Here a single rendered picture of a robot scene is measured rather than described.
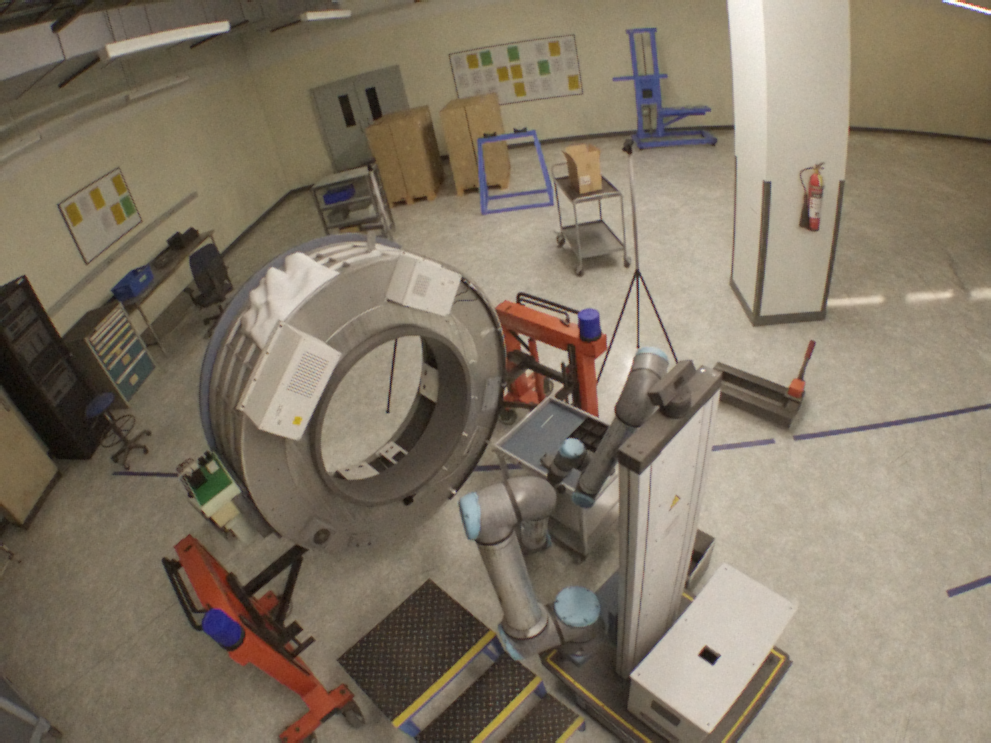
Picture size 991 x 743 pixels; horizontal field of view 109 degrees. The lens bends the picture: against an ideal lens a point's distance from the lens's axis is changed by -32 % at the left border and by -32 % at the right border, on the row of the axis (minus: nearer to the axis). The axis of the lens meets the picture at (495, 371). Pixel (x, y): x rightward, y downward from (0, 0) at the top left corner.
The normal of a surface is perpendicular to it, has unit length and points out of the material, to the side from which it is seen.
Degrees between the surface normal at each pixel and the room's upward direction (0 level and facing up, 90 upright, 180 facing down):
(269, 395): 35
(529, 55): 90
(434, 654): 0
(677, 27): 90
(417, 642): 0
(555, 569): 0
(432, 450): 22
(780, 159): 90
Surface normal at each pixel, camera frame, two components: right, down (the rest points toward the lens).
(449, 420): -0.62, -0.15
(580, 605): -0.10, -0.79
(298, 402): 0.71, 0.33
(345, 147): -0.07, 0.63
